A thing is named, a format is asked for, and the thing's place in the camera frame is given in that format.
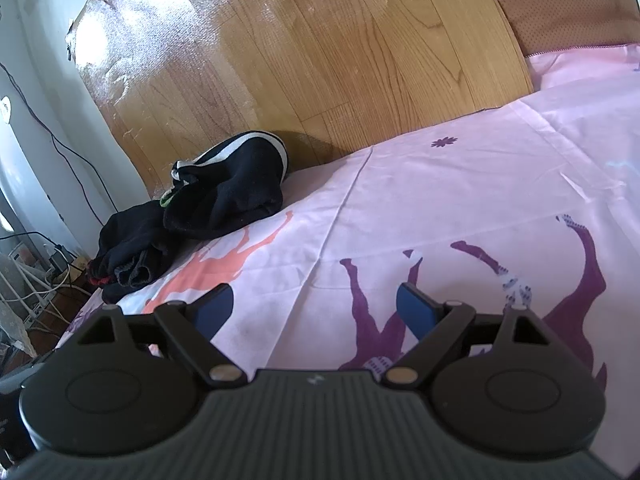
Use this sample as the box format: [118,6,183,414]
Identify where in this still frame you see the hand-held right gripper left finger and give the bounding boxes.
[75,284,249,391]

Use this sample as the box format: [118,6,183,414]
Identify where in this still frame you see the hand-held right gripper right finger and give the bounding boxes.
[384,282,552,392]

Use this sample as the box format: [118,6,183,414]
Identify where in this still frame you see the navy white-striped green-lined garment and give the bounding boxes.
[159,131,292,241]

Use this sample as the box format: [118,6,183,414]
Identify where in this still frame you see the black clothes pile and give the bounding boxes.
[86,202,173,303]

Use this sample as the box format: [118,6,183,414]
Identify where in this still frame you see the pink printed bedsheet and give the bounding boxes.
[55,42,640,480]

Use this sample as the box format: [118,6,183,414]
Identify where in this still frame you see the power strip with white cables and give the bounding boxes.
[0,230,96,333]

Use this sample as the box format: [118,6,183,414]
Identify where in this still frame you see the black wall cable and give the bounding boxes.
[0,62,117,223]

